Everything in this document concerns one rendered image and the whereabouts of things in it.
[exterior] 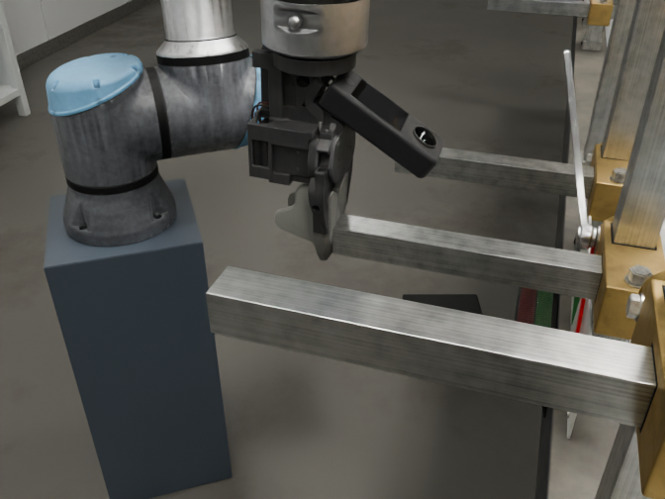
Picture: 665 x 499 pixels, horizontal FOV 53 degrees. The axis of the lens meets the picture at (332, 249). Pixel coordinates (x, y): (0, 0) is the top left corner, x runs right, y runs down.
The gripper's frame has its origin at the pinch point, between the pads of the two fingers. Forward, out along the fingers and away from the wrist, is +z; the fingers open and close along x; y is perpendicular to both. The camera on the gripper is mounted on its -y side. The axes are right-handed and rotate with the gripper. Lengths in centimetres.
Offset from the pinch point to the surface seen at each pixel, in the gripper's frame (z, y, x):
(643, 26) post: -18.3, -26.3, -27.3
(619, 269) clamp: -5.1, -26.1, 2.0
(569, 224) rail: 11.8, -24.7, -35.4
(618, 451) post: -3.7, -25.8, 21.2
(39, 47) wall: 81, 266, -265
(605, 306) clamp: -3.1, -25.4, 5.0
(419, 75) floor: 83, 47, -305
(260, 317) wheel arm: -12.6, -4.0, 26.5
